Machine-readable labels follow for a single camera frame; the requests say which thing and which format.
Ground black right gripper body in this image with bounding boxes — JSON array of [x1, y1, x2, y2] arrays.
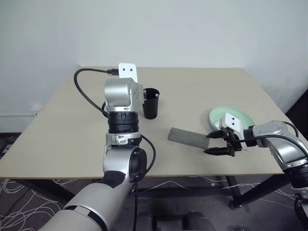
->
[[222, 128, 242, 158]]

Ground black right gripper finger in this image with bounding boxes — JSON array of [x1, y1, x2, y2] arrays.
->
[[206, 130, 226, 139], [204, 147, 231, 156]]

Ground grey glasses case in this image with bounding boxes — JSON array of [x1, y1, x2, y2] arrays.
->
[[167, 127, 209, 149]]

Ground pale round plate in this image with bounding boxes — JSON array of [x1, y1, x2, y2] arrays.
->
[[208, 106, 255, 132]]

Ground black pen holder cup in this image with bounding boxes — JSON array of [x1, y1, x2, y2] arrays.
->
[[141, 88, 160, 120]]

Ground dark rounded shape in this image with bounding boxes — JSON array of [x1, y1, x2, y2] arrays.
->
[[183, 210, 218, 231]]

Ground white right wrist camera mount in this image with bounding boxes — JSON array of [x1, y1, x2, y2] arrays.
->
[[218, 112, 249, 150]]

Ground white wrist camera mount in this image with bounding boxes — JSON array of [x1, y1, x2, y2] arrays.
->
[[118, 63, 140, 83], [218, 112, 249, 150]]

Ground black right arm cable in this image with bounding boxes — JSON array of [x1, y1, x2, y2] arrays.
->
[[231, 121, 308, 154]]

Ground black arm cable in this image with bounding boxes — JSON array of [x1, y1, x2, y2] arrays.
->
[[231, 121, 308, 154], [73, 68, 156, 231]]

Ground black table frame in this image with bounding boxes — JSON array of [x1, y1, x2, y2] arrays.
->
[[4, 177, 293, 210]]

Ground white floor cable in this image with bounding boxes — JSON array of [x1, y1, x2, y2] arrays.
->
[[0, 178, 73, 231], [144, 175, 296, 200]]

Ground dark panel by wall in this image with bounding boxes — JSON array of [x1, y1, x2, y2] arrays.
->
[[285, 88, 308, 126]]

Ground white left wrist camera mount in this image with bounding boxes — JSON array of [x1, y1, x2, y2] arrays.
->
[[118, 63, 140, 83]]

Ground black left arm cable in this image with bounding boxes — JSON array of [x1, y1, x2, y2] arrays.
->
[[73, 68, 156, 231]]

